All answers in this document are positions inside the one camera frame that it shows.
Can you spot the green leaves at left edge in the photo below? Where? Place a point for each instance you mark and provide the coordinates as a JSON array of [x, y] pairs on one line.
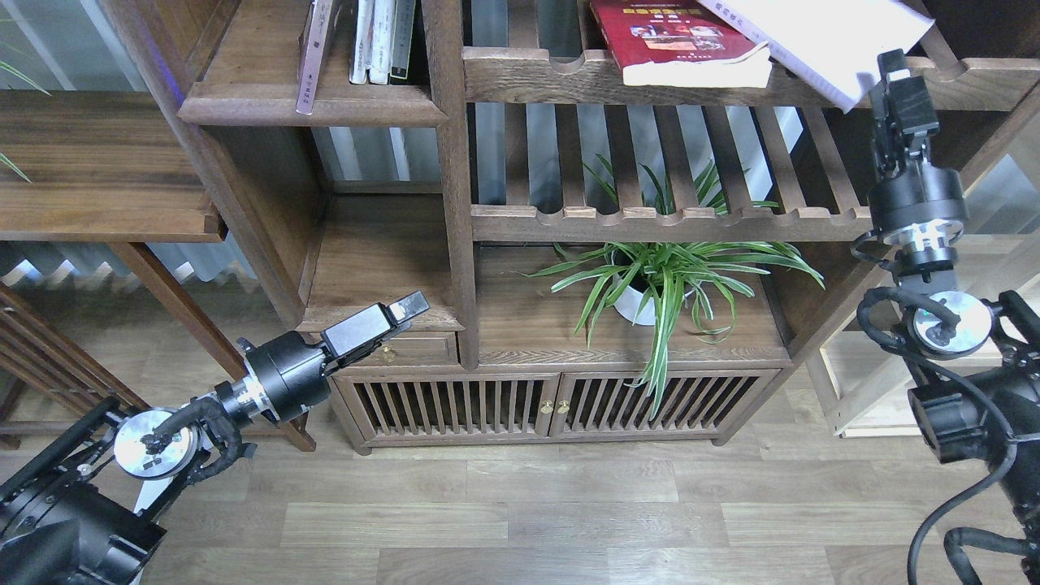
[[15, 96]]

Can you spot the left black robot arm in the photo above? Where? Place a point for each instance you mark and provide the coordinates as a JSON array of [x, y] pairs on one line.
[[86, 509]]

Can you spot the white book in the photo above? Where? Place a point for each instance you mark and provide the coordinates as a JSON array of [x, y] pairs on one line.
[[382, 34], [362, 44], [833, 46]]

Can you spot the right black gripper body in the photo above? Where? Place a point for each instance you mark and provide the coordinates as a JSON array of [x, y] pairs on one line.
[[914, 204]]

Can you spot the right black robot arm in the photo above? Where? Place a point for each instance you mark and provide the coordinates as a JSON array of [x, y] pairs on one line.
[[974, 361]]

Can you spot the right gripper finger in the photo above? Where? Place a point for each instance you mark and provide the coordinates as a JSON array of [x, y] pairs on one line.
[[893, 65]]

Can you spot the dark green upright book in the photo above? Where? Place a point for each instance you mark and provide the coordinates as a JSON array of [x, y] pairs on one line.
[[404, 20]]

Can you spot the white bar on floor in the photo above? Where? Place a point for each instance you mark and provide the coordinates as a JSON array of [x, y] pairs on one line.
[[155, 497]]

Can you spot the red book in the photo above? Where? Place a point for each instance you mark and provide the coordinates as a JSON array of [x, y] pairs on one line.
[[679, 44]]

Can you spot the dark wooden bookshelf unit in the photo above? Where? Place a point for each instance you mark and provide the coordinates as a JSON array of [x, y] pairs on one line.
[[520, 134]]

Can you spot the green spider plant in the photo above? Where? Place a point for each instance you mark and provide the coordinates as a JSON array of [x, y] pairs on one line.
[[666, 278]]

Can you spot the white plant pot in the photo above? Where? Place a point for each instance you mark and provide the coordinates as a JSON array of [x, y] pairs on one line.
[[634, 306]]

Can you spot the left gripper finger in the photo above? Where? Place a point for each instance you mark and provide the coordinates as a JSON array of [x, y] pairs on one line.
[[408, 307]]

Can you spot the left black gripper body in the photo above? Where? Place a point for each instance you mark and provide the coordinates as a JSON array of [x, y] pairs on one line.
[[286, 377]]

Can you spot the dark slatted wooden rack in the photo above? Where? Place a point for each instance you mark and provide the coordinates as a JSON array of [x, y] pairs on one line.
[[71, 347]]

